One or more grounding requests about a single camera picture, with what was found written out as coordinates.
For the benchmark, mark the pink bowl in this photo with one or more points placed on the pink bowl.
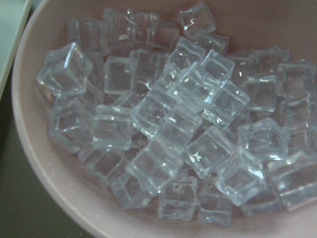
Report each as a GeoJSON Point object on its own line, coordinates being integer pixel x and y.
{"type": "Point", "coordinates": [290, 24]}

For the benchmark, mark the cream serving tray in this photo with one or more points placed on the cream serving tray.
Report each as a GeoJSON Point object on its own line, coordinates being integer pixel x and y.
{"type": "Point", "coordinates": [13, 17]}

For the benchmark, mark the pile of clear ice cubes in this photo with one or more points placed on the pile of clear ice cubes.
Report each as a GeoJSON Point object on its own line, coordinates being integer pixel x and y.
{"type": "Point", "coordinates": [159, 110]}

